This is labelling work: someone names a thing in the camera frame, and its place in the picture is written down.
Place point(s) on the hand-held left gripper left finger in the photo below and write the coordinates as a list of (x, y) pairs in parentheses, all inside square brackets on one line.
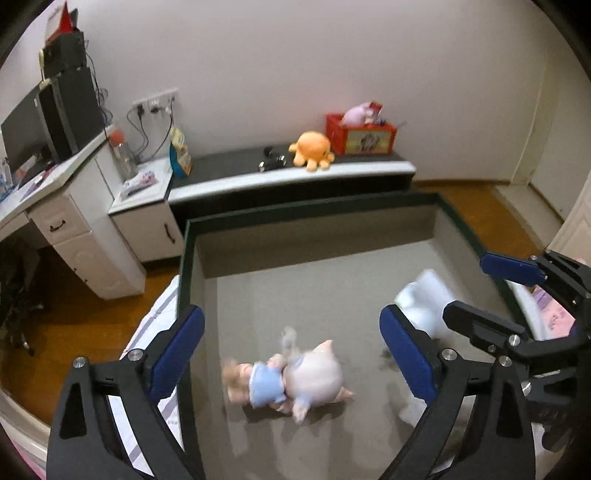
[(178, 350)]

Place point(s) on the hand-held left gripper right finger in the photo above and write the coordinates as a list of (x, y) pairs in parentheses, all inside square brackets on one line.
[(406, 355)]

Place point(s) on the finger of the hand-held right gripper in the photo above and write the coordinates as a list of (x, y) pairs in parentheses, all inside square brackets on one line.
[(485, 327), (512, 270)]

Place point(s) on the small white jar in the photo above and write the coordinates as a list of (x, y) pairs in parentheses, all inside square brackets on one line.
[(411, 410)]

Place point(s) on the white plastic bottle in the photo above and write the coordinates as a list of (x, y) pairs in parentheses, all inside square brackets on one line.
[(425, 300)]

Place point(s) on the pink box with dark rim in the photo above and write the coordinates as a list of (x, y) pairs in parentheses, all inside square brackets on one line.
[(277, 300)]

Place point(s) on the round table with striped cloth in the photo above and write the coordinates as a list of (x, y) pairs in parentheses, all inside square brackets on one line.
[(154, 318)]

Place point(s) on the pink printed cloth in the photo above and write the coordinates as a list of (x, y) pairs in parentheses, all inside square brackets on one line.
[(554, 316)]

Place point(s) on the white side cabinet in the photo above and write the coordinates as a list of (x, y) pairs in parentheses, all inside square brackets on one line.
[(143, 230)]

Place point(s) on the white desk with drawers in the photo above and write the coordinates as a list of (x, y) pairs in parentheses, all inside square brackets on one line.
[(83, 249)]

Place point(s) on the black office chair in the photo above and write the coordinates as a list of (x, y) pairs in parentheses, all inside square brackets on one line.
[(21, 332)]

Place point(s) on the pink white packet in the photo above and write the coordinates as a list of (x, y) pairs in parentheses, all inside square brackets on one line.
[(138, 182)]

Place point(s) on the dark patterned garment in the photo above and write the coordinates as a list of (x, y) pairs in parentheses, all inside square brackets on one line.
[(18, 281)]

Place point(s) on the pink blanket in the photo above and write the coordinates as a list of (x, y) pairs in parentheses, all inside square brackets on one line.
[(23, 461)]

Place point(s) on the blue yellow snack bag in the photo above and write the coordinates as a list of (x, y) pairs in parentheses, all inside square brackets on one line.
[(181, 157)]

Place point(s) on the red toy crate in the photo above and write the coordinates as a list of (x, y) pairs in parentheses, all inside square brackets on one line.
[(369, 138)]

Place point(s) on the clear bottle with orange cap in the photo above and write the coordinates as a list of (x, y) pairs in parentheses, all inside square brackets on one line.
[(123, 159)]

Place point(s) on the low black white bench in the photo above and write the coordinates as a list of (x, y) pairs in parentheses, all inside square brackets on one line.
[(240, 161)]

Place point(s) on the black silver gadget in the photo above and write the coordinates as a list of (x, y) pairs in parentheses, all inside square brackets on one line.
[(272, 164)]

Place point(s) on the red white packet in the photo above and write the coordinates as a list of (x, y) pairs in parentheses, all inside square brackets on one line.
[(376, 108)]

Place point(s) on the pink mouse pad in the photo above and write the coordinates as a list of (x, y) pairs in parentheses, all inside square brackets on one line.
[(48, 175)]

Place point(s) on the pink plush toy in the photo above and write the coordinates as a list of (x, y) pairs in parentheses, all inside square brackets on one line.
[(358, 114)]

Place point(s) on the orange octopus plush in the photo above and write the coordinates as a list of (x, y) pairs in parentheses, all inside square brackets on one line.
[(314, 147)]

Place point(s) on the black keyboard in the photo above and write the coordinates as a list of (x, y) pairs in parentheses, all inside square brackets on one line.
[(34, 168)]

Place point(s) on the blue white carton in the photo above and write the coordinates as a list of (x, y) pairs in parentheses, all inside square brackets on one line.
[(4, 177)]

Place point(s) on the black computer tower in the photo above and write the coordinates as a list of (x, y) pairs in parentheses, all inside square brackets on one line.
[(78, 110)]

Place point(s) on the black computer monitor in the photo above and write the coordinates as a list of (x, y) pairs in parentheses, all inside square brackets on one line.
[(23, 134)]

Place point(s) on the black box on tower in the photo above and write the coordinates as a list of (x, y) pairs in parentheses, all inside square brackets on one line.
[(64, 50)]

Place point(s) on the cream hanging gadget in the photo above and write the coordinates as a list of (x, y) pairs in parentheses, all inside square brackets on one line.
[(42, 60)]

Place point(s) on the red white desk calendar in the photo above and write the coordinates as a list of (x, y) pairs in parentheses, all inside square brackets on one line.
[(64, 23)]

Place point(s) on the white wall outlet strip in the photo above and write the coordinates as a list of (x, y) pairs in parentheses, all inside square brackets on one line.
[(154, 101)]

